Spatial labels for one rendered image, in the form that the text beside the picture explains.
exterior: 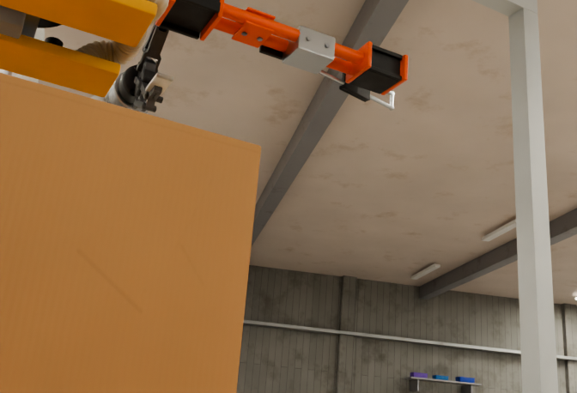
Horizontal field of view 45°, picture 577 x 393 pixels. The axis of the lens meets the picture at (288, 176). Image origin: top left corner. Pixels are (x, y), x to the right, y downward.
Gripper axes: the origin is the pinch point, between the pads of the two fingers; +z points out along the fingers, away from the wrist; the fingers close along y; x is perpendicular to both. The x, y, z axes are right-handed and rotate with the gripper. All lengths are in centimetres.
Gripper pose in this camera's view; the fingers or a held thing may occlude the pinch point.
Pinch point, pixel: (168, 45)
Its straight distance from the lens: 126.8
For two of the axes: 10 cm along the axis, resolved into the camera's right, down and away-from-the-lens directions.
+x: -8.8, -2.3, -4.1
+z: 4.6, -2.8, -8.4
